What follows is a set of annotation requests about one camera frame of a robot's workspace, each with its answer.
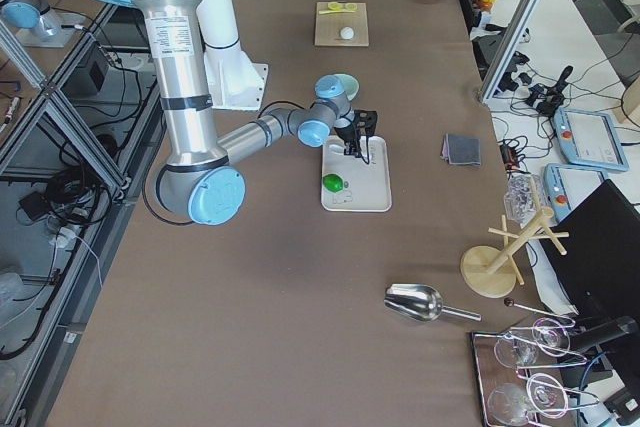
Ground green ceramic bowl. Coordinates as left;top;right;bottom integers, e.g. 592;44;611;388
334;73;360;101

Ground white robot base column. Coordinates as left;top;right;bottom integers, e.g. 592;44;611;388
197;0;268;111

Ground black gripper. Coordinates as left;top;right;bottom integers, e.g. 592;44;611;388
344;110;378;165

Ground green lime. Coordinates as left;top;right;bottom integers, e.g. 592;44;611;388
322;173;344;193

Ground dark folded cloth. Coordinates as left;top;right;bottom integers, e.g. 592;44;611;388
441;133;481;166

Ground white plastic tray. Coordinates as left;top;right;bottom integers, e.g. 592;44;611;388
320;135;392;212

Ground wooden mug tree stand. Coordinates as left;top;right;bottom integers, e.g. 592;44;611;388
460;177;570;298

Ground yellow lemon slices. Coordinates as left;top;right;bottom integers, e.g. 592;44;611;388
326;1;358;12

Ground white bun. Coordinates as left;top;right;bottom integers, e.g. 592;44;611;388
339;26;355;40

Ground metal scoop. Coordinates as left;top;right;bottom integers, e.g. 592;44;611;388
384;284;482;322

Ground glass rack tray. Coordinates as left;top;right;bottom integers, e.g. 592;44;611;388
470;317;599;426

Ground black monitor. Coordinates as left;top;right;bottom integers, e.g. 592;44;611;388
541;180;639;319

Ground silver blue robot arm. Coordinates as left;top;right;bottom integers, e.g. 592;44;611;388
100;0;377;225

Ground wooden cutting board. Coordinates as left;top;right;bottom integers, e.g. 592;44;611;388
314;1;369;47

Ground aluminium frame post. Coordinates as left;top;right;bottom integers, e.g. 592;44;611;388
478;0;540;103

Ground lower teach pendant tablet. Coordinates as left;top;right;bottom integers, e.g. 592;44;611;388
553;107;629;172

